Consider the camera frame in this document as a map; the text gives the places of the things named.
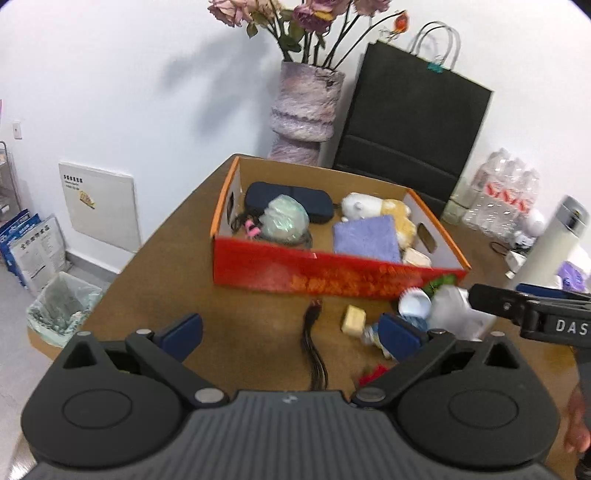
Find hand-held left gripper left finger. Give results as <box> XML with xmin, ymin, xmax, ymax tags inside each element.
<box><xmin>46</xmin><ymin>313</ymin><xmax>230</xmax><ymax>408</ymax></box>

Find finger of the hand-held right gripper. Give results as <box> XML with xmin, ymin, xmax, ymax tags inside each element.
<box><xmin>516</xmin><ymin>283</ymin><xmax>591</xmax><ymax>304</ymax></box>
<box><xmin>468</xmin><ymin>284</ymin><xmax>542</xmax><ymax>324</ymax></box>

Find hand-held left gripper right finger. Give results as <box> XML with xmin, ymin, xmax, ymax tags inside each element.
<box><xmin>349</xmin><ymin>313</ymin><xmax>532</xmax><ymax>409</ymax></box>

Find blue white small toy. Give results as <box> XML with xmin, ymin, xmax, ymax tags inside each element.
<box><xmin>362</xmin><ymin>318</ymin><xmax>393</xmax><ymax>358</ymax></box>

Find white round cup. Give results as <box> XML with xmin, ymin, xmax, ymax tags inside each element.
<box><xmin>398</xmin><ymin>287</ymin><xmax>432</xmax><ymax>324</ymax></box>

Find yellow sponge block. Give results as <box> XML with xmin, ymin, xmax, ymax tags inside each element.
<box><xmin>341</xmin><ymin>305</ymin><xmax>368</xmax><ymax>335</ymax></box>

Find red fuzzy item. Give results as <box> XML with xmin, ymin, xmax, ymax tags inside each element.
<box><xmin>358</xmin><ymin>364</ymin><xmax>389</xmax><ymax>386</ymax></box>

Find clear plastic box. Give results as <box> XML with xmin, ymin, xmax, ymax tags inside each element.
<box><xmin>429</xmin><ymin>285</ymin><xmax>497</xmax><ymax>342</ymax></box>

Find green plastic leaves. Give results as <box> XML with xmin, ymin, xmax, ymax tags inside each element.
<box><xmin>422</xmin><ymin>273</ymin><xmax>458</xmax><ymax>294</ymax></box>

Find black cord bundle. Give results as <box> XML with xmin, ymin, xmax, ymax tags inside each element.
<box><xmin>300</xmin><ymin>300</ymin><xmax>329</xmax><ymax>391</ymax></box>

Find red cardboard box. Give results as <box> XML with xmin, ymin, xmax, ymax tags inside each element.
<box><xmin>210</xmin><ymin>156</ymin><xmax>472</xmax><ymax>301</ymax></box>

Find wooden desktop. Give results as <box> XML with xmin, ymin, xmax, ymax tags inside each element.
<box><xmin>28</xmin><ymin>154</ymin><xmax>591</xmax><ymax>467</ymax></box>

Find person's right hand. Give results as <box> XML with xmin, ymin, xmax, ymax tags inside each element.
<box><xmin>567</xmin><ymin>382</ymin><xmax>591</xmax><ymax>462</ymax></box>

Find purple packet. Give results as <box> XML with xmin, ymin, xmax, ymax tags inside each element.
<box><xmin>556</xmin><ymin>261</ymin><xmax>591</xmax><ymax>291</ymax></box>

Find white charger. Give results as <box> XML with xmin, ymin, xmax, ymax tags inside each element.
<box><xmin>505</xmin><ymin>251</ymin><xmax>527</xmax><ymax>278</ymax></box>

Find white thermos bottle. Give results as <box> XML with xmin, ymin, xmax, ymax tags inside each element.
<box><xmin>519</xmin><ymin>195</ymin><xmax>591</xmax><ymax>291</ymax></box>

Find white round device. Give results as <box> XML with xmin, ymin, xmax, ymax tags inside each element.
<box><xmin>522</xmin><ymin>209</ymin><xmax>548</xmax><ymax>238</ymax></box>

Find cream soap bar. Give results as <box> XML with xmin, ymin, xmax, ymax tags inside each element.
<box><xmin>402</xmin><ymin>248</ymin><xmax>432</xmax><ymax>268</ymax></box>

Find purple cloth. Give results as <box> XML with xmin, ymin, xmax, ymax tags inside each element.
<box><xmin>332</xmin><ymin>217</ymin><xmax>402</xmax><ymax>264</ymax></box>

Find pack of water bottles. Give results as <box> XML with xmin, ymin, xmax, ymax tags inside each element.
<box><xmin>462</xmin><ymin>148</ymin><xmax>542</xmax><ymax>232</ymax></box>

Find trash bin with green bag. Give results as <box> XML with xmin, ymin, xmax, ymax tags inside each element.
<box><xmin>26</xmin><ymin>271</ymin><xmax>103</xmax><ymax>349</ymax></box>

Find white yellow plush toy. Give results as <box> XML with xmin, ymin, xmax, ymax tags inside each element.
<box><xmin>341</xmin><ymin>192</ymin><xmax>419</xmax><ymax>252</ymax></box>

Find blue paper carton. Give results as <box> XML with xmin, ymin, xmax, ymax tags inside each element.
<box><xmin>0</xmin><ymin>210</ymin><xmax>33</xmax><ymax>274</ymax></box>
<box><xmin>9</xmin><ymin>216</ymin><xmax>68</xmax><ymax>291</ymax></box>

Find dark blue pouch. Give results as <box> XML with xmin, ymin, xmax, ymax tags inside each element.
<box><xmin>244</xmin><ymin>181</ymin><xmax>334</xmax><ymax>225</ymax></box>

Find black paper bag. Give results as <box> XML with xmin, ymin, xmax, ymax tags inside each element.
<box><xmin>331</xmin><ymin>22</ymin><xmax>494</xmax><ymax>219</ymax></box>

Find metal storage rack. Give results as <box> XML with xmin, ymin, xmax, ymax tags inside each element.
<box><xmin>0</xmin><ymin>141</ymin><xmax>23</xmax><ymax>217</ymax></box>

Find purple mottled vase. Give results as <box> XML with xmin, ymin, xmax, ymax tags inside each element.
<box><xmin>268</xmin><ymin>60</ymin><xmax>346</xmax><ymax>167</ymax></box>

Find dried flower bouquet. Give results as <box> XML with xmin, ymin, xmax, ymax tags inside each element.
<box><xmin>208</xmin><ymin>0</ymin><xmax>411</xmax><ymax>70</ymax></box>

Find black cable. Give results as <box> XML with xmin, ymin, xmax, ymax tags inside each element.
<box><xmin>489</xmin><ymin>240</ymin><xmax>522</xmax><ymax>258</ymax></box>

